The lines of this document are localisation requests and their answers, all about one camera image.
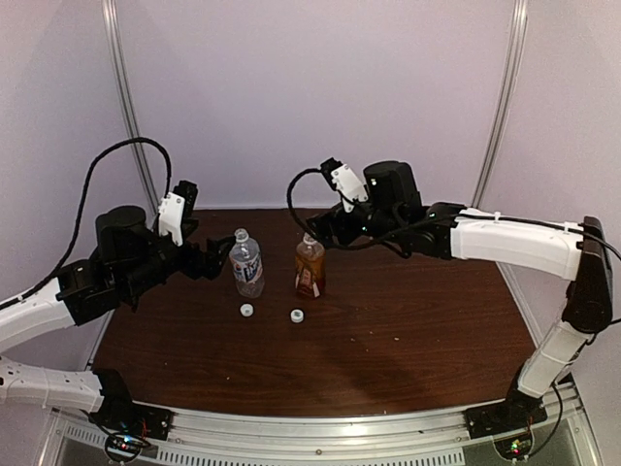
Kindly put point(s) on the aluminium frame post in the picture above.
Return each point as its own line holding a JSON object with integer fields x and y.
{"x": 516, "y": 42}
{"x": 127, "y": 109}

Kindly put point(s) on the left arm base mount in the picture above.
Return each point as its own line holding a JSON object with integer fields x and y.
{"x": 118, "y": 410}

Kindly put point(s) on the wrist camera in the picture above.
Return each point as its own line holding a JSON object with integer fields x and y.
{"x": 174, "y": 207}
{"x": 345, "y": 182}

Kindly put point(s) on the front aluminium rail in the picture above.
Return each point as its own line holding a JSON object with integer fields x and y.
{"x": 438, "y": 437}

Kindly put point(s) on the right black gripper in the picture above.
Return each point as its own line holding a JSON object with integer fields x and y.
{"x": 326, "y": 234}

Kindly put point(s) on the right aluminium frame post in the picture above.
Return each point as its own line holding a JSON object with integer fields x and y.
{"x": 516, "y": 42}

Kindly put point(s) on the left circuit board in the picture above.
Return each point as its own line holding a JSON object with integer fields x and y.
{"x": 123, "y": 447}

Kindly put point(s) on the brown tea bottle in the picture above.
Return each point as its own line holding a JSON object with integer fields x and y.
{"x": 310, "y": 279}

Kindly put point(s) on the circuit board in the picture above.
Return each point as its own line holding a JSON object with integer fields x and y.
{"x": 123, "y": 447}
{"x": 514, "y": 447}

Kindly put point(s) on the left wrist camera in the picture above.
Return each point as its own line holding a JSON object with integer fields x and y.
{"x": 174, "y": 207}

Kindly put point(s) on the white water bottle cap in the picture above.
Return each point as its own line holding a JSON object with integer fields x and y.
{"x": 246, "y": 310}

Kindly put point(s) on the clear water bottle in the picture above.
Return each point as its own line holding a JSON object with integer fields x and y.
{"x": 247, "y": 265}

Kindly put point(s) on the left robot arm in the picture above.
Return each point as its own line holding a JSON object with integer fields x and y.
{"x": 129, "y": 260}

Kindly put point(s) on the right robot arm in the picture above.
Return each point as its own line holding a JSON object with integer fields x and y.
{"x": 383, "y": 207}

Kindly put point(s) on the white tea bottle cap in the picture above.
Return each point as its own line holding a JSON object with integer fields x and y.
{"x": 297, "y": 316}

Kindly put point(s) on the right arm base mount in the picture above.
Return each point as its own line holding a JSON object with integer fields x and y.
{"x": 517, "y": 411}

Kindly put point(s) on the right circuit board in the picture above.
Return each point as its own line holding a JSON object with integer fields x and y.
{"x": 514, "y": 447}

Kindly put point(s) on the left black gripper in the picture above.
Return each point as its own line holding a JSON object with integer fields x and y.
{"x": 211, "y": 264}

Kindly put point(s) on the left aluminium frame post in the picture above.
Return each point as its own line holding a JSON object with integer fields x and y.
{"x": 127, "y": 109}

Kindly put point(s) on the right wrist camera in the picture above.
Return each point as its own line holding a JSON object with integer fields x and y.
{"x": 345, "y": 182}

